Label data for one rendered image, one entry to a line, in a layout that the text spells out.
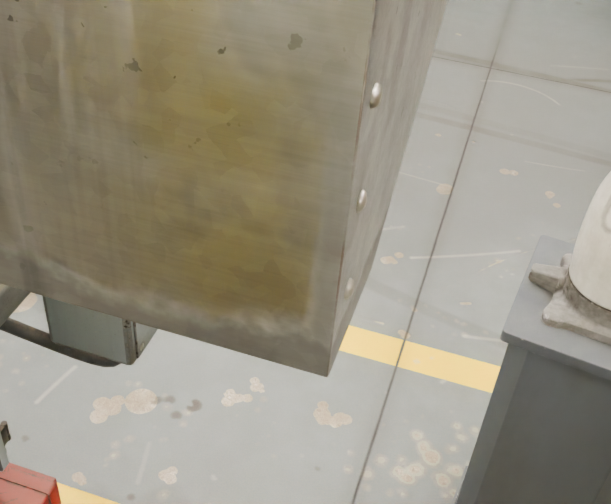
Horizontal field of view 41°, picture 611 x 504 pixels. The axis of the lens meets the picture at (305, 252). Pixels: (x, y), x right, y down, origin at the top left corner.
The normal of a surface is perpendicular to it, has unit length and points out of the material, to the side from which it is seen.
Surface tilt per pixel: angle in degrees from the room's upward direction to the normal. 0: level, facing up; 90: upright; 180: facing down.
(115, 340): 90
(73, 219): 90
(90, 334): 90
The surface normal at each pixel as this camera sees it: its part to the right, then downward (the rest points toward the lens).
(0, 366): 0.07, -0.77
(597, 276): -0.79, 0.39
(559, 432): -0.43, 0.56
